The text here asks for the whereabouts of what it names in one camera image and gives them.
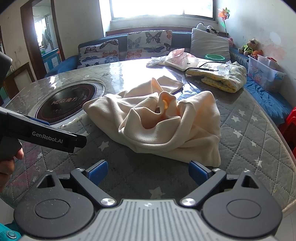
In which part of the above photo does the grey plain cushion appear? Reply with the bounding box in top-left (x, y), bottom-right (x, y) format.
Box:
top-left (190, 28), bottom-right (230, 61)

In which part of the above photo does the cream long-sleeve shirt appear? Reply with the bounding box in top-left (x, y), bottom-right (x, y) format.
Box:
top-left (83, 76), bottom-right (221, 167)

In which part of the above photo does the black pen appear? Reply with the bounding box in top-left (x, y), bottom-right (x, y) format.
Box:
top-left (198, 67), bottom-right (218, 72)

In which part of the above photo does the pink white garment bag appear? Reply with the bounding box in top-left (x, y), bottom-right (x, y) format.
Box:
top-left (163, 48), bottom-right (203, 72)

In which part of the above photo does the round black induction cooktop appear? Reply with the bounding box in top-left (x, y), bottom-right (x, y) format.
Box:
top-left (28, 79), bottom-right (105, 127)

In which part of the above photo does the right butterfly print cushion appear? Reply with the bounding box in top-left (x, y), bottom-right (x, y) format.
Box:
top-left (126, 30), bottom-right (173, 60)

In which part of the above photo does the left butterfly print cushion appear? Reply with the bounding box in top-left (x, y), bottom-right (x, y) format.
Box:
top-left (77, 39), bottom-right (119, 69)

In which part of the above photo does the grey star quilted table cover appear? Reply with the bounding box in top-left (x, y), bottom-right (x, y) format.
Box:
top-left (1, 60), bottom-right (295, 211)

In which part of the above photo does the yellow floral folded garment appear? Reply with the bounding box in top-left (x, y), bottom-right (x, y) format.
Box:
top-left (185, 61), bottom-right (247, 93)

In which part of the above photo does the green round lid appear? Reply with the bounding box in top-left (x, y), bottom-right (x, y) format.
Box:
top-left (205, 54), bottom-right (226, 62)

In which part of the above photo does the panda plush toy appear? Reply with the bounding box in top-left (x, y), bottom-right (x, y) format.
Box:
top-left (196, 23), bottom-right (219, 35)

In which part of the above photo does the butterfly print cushion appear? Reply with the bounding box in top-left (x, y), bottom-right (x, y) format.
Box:
top-left (126, 30), bottom-right (173, 60)
top-left (77, 39), bottom-right (119, 69)

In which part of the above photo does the colourful pinwheel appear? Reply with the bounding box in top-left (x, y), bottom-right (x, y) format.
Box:
top-left (218, 8), bottom-right (230, 35)

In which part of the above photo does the clear plastic storage box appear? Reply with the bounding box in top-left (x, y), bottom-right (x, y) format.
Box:
top-left (247, 56), bottom-right (286, 93)

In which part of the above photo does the person's left hand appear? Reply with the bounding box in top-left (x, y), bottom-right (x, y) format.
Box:
top-left (0, 148), bottom-right (24, 192)

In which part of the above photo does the blue cloth on sofa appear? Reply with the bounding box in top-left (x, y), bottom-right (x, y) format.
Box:
top-left (244, 76), bottom-right (293, 126)

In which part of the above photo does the teddy bear plush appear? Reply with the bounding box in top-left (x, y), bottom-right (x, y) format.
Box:
top-left (238, 39), bottom-right (258, 56)

